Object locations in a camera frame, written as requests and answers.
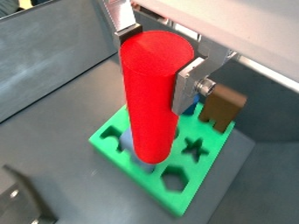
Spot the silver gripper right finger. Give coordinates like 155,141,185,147
173,38,237,115

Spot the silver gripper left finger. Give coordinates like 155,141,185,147
102,0,143,48

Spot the red cylinder block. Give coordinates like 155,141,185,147
121,31,194,164

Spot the green shape sorter board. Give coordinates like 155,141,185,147
89,104,234,216

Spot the brown arch block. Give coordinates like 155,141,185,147
200,84,248,133

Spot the dark blue cylinder block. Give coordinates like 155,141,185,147
182,94,201,116

